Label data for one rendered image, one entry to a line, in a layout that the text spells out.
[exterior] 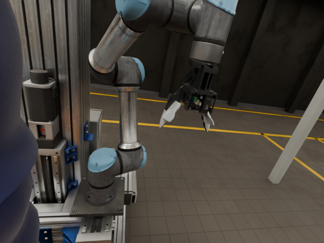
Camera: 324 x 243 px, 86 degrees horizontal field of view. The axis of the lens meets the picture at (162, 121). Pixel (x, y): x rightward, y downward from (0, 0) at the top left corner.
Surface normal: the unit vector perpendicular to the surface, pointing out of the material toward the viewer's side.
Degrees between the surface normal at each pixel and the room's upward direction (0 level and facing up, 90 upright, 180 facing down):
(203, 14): 90
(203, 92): 90
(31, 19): 90
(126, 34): 140
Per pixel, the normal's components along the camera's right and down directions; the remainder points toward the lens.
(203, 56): -0.28, 0.36
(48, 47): 0.17, 0.44
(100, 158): 0.07, -0.87
